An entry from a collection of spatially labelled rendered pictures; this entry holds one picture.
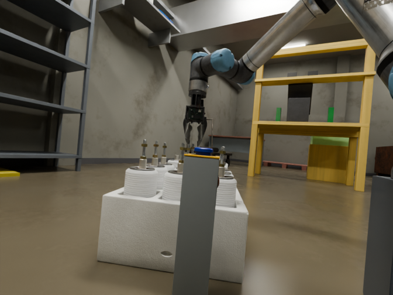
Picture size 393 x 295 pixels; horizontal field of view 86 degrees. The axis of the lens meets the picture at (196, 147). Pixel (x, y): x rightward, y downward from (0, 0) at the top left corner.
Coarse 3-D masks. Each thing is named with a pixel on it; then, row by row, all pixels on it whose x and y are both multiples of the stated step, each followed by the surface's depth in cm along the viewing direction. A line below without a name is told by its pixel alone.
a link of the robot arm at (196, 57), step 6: (198, 54) 81; (204, 54) 81; (192, 60) 82; (198, 60) 80; (192, 66) 82; (198, 66) 79; (192, 72) 82; (198, 72) 80; (192, 78) 81; (198, 78) 80; (204, 78) 81
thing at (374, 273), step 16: (384, 192) 44; (384, 208) 43; (368, 224) 53; (384, 224) 43; (368, 240) 52; (384, 240) 42; (368, 256) 51; (384, 256) 41; (368, 272) 50; (384, 272) 41; (368, 288) 49; (384, 288) 40
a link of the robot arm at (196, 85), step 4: (192, 80) 81; (196, 80) 81; (200, 80) 81; (192, 84) 81; (196, 84) 81; (200, 84) 81; (204, 84) 81; (188, 88) 84; (192, 88) 81; (196, 88) 81; (200, 88) 81; (204, 88) 82
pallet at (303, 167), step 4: (264, 160) 706; (264, 164) 623; (268, 164) 645; (284, 164) 599; (288, 164) 594; (292, 164) 589; (296, 164) 586; (300, 164) 616; (304, 164) 647; (304, 168) 576
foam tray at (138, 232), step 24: (120, 192) 62; (120, 216) 56; (144, 216) 55; (168, 216) 54; (216, 216) 53; (240, 216) 52; (120, 240) 56; (144, 240) 55; (168, 240) 54; (216, 240) 53; (240, 240) 52; (120, 264) 56; (144, 264) 55; (168, 264) 54; (216, 264) 53; (240, 264) 52
